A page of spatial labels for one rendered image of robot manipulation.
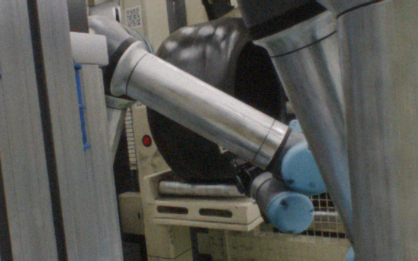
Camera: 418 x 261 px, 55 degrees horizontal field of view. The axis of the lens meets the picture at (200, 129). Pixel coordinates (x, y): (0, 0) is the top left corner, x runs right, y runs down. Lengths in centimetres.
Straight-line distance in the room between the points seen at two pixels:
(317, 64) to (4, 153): 27
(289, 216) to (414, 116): 49
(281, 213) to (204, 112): 23
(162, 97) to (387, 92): 40
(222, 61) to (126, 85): 57
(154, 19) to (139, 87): 92
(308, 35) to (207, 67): 78
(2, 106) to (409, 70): 27
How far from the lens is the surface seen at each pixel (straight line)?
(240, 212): 122
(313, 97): 39
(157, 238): 157
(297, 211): 72
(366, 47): 26
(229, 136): 59
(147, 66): 62
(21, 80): 34
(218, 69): 114
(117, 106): 78
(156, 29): 152
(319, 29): 38
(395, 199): 26
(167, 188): 138
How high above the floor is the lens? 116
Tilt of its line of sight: 3 degrees down
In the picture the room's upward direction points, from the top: 6 degrees counter-clockwise
